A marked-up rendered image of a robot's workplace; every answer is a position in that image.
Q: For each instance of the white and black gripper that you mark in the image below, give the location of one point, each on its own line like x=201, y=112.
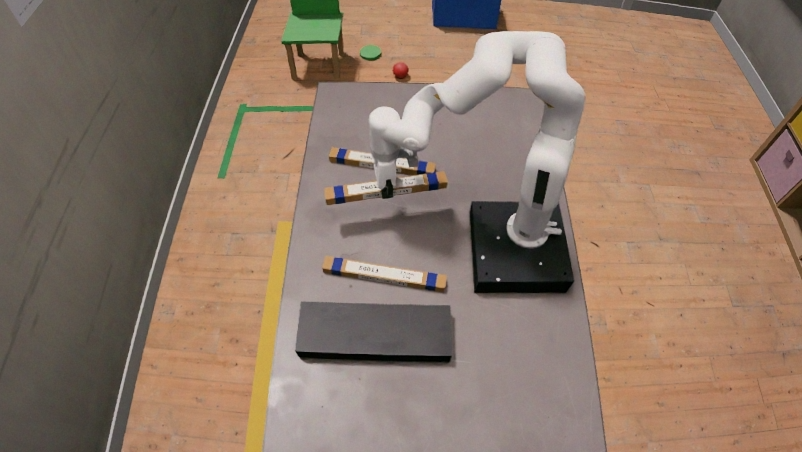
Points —
x=386, y=176

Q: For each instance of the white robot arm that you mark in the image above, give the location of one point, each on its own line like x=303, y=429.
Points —
x=489, y=70

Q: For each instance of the tan box with blue bands and white labels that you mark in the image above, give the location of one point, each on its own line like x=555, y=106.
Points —
x=369, y=190

